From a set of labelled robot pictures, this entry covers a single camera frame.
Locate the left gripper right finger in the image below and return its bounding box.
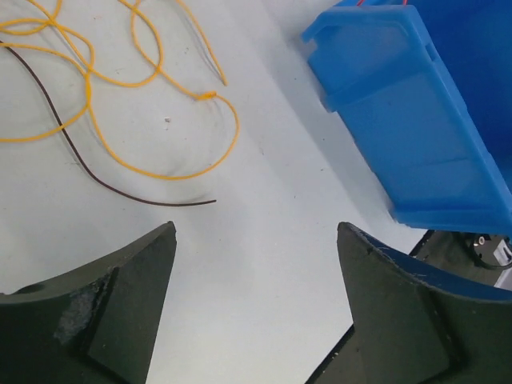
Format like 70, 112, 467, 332
337, 222, 512, 384

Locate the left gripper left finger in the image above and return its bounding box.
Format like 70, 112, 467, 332
1, 222, 177, 383

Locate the blue plastic bin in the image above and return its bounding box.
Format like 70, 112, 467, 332
302, 1, 511, 235

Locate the brown wire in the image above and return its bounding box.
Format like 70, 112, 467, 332
0, 39, 218, 208

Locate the orange wire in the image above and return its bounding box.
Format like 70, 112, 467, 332
0, 0, 241, 181

